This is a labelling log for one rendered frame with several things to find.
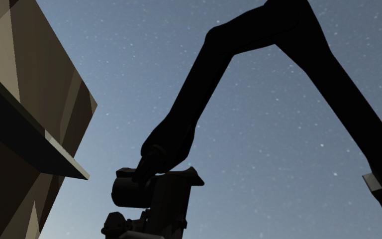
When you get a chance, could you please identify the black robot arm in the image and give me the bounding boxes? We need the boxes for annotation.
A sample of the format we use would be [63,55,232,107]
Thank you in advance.
[111,0,382,212]

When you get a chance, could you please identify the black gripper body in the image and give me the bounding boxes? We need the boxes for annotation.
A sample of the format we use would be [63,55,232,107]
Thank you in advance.
[118,203,187,239]

